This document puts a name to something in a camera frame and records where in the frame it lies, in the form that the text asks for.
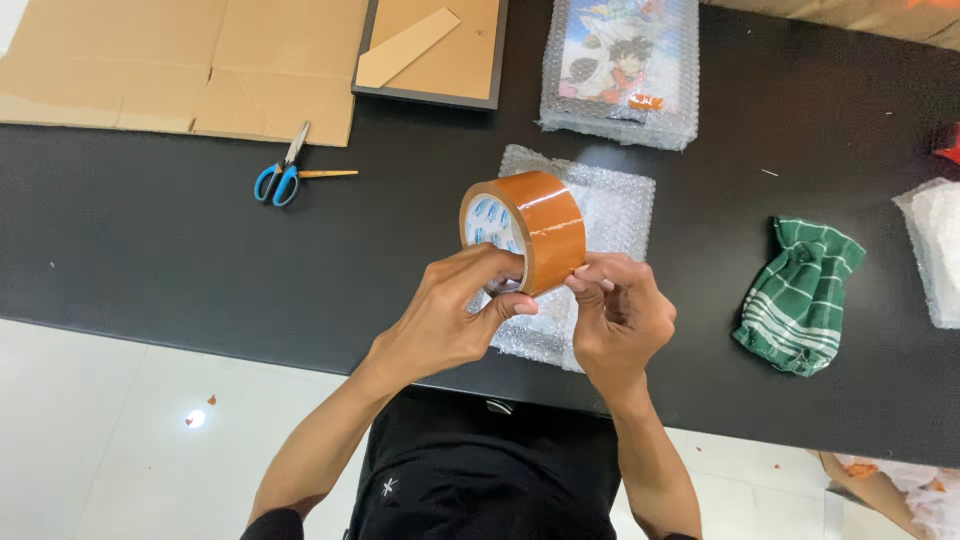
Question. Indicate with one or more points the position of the person's right hand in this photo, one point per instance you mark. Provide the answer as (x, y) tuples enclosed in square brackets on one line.
[(626, 322)]

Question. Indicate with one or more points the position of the person's left hand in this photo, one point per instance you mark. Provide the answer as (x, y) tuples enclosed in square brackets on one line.
[(442, 315)]

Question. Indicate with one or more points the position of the brown packing tape roll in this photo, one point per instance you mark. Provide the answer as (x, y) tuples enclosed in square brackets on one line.
[(525, 231)]

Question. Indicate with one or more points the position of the bubble-wrapped flat package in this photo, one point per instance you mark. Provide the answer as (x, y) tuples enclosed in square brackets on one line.
[(600, 225)]

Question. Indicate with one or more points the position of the person's black shirt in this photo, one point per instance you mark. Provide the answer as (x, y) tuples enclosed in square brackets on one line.
[(487, 472)]

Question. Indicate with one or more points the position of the green striped cloth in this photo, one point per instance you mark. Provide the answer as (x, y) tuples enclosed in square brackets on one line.
[(799, 296)]

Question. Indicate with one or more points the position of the clear bubble wrap bundle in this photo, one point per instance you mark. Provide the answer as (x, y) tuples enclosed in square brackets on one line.
[(934, 251)]

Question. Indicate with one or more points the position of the pile of bubble wrap scraps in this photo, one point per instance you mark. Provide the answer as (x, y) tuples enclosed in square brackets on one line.
[(900, 487)]

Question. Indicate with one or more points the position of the flattened cardboard sheet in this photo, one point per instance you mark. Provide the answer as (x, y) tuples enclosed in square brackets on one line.
[(180, 64)]

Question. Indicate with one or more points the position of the red object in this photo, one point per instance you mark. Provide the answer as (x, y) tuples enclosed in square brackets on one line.
[(949, 144)]

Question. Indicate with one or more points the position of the bubble-wrapped cartoon picture frame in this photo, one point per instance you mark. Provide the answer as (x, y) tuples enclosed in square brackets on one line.
[(621, 67)]

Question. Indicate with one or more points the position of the black picture frame cardboard back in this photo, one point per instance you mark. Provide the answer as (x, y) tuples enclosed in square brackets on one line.
[(435, 49)]

